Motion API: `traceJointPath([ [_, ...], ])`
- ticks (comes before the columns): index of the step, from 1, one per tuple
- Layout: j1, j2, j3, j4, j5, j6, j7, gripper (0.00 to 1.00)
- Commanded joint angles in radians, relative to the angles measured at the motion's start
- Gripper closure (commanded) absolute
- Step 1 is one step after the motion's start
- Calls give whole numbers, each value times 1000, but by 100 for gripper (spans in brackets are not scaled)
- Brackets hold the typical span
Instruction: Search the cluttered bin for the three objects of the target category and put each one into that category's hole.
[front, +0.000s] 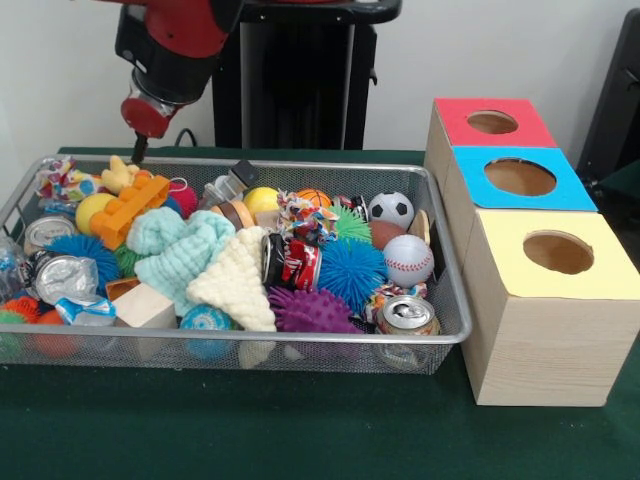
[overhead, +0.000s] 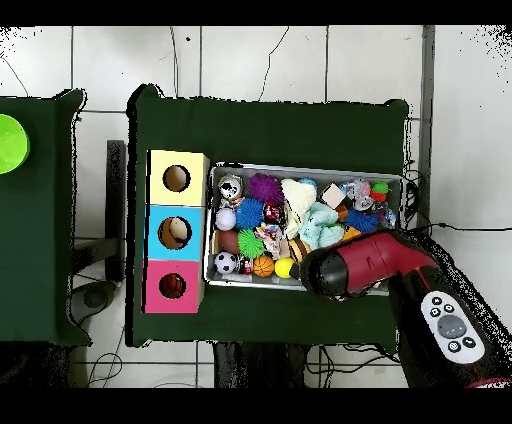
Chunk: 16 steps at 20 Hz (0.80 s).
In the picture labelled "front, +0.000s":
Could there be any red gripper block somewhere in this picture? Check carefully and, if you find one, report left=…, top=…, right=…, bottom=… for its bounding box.
left=120, top=95, right=179, bottom=165

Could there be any yellow plush toy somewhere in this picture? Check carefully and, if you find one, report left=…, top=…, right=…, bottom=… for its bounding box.
left=99, top=154, right=154, bottom=195

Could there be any orange toy building brick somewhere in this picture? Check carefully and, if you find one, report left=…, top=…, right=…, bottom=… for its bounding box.
left=89, top=174, right=172, bottom=251

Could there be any silver mesh bin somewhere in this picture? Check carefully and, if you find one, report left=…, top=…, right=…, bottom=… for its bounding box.
left=0, top=154, right=474, bottom=376

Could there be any wooden box with three holes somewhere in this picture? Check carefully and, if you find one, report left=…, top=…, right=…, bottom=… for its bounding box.
left=423, top=97, right=640, bottom=407

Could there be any yellow ball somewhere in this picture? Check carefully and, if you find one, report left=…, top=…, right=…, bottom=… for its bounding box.
left=74, top=192, right=117, bottom=235

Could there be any mint knit cloth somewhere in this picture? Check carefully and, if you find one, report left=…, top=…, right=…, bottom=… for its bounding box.
left=124, top=206, right=237, bottom=317

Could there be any cream knit cloth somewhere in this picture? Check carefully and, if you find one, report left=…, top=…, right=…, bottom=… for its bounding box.
left=185, top=225, right=277, bottom=333

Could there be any purple spiky ball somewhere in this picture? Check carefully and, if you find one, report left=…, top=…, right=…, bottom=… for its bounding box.
left=267, top=285, right=364, bottom=335

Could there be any blue spiky ball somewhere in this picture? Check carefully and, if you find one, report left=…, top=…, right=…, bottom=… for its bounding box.
left=315, top=237, right=389, bottom=316

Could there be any small soccer ball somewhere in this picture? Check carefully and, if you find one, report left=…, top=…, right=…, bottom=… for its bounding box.
left=367, top=192, right=416, bottom=231

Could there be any white baseball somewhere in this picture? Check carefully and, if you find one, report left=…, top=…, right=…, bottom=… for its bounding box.
left=382, top=233, right=435, bottom=290

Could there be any silver drink can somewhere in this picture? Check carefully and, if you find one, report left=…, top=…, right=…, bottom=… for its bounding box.
left=373, top=294, right=443, bottom=369

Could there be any large dark green tablecloth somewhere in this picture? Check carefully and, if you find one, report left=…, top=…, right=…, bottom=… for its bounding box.
left=0, top=146, right=640, bottom=480

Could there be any black stand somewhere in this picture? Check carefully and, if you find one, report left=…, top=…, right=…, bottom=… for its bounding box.
left=574, top=8, right=640, bottom=191

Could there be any small dark green tablecloth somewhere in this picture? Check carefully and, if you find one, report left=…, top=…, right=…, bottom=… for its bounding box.
left=597, top=159, right=640, bottom=201

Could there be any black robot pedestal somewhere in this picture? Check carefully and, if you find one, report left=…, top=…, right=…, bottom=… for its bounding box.
left=209, top=0, right=404, bottom=150

